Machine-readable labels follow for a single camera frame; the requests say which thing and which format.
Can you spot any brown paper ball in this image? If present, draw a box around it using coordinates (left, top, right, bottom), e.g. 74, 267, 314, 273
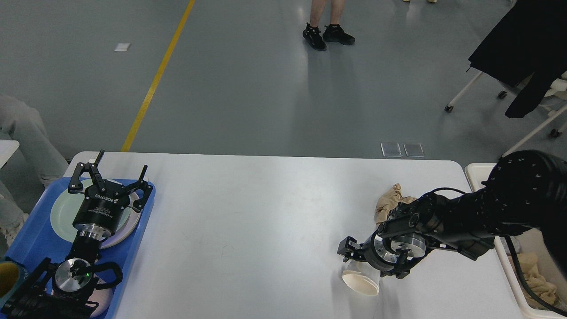
375, 183, 417, 225

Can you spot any person in grey trousers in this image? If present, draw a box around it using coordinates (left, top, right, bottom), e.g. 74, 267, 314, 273
0, 94, 69, 245

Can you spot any crumpled brown paper in tray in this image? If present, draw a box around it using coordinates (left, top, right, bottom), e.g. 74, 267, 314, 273
522, 265, 557, 305

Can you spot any passer-by right black shoe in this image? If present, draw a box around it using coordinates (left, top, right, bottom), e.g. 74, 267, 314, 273
322, 24, 356, 45

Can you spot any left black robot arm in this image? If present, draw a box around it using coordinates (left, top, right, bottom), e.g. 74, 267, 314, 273
1, 151, 155, 319

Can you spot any brown paper bag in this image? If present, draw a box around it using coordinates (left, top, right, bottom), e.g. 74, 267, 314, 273
517, 252, 539, 276

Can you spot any passer-by left black shoe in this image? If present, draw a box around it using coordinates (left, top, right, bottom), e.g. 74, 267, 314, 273
302, 23, 327, 52

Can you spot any blue yellow mug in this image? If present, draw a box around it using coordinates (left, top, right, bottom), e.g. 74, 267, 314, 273
0, 260, 29, 298

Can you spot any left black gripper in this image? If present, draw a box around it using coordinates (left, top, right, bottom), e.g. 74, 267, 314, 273
67, 150, 153, 242

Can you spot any black jacket on chair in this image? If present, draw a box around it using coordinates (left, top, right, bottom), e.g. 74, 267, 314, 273
468, 0, 567, 119

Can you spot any white paper cup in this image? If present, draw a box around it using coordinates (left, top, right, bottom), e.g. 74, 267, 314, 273
342, 260, 381, 296

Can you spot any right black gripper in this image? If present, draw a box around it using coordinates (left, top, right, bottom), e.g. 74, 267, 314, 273
338, 230, 427, 279

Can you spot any white plastic bin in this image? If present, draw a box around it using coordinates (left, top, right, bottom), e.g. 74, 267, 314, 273
465, 163, 566, 319

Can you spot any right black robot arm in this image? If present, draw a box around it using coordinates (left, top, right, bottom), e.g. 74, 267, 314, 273
338, 150, 567, 279

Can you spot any light green plate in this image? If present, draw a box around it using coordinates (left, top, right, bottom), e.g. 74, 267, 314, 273
50, 189, 128, 243

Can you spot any passer-by black shoe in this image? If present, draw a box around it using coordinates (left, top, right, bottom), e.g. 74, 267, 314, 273
322, 24, 356, 45
302, 23, 327, 52

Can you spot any white rolling chair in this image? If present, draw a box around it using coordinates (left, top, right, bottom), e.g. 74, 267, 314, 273
444, 70, 567, 158

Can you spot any blue plastic tray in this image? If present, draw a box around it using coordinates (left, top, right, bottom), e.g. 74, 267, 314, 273
6, 176, 156, 319

